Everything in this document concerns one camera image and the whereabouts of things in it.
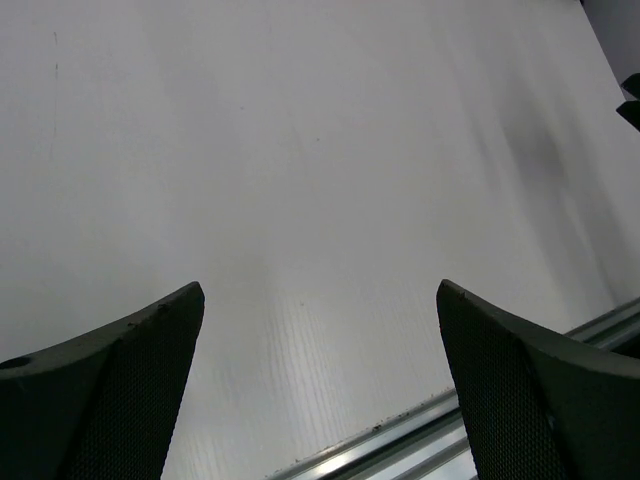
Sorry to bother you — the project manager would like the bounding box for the aluminium table edge rail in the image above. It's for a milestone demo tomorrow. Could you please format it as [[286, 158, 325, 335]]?
[[282, 301, 639, 479]]

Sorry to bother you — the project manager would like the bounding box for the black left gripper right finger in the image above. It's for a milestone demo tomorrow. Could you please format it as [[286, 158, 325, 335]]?
[[436, 280, 639, 479]]

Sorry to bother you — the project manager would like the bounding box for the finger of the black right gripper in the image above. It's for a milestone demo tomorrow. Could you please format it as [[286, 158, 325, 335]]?
[[616, 72, 640, 131]]

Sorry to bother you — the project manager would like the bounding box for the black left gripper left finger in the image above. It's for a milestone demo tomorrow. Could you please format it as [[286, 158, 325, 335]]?
[[1, 282, 205, 479]]

